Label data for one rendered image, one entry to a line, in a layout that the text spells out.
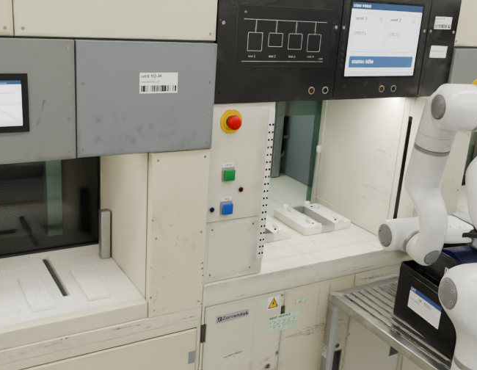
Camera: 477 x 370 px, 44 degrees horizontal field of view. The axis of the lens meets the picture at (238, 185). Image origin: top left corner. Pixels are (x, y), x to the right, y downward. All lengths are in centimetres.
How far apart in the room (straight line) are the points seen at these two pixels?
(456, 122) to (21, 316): 116
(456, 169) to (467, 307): 106
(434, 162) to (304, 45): 48
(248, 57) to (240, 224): 48
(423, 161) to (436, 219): 15
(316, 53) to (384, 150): 58
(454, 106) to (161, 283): 90
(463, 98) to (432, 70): 75
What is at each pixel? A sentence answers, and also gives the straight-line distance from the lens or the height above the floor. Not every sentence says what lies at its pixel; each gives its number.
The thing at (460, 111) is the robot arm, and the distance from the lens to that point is 131.
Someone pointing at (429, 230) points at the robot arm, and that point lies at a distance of 156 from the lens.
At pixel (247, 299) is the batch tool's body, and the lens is 186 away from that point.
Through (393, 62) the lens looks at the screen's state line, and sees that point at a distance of 193.
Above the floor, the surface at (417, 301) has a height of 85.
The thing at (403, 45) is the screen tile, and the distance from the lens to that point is 195.
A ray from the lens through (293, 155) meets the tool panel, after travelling 278.
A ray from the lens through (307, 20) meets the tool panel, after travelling 170.
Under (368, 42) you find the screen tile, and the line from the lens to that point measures 185.
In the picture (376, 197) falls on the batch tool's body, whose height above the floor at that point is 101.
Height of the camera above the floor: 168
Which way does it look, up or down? 18 degrees down
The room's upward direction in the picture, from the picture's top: 4 degrees clockwise
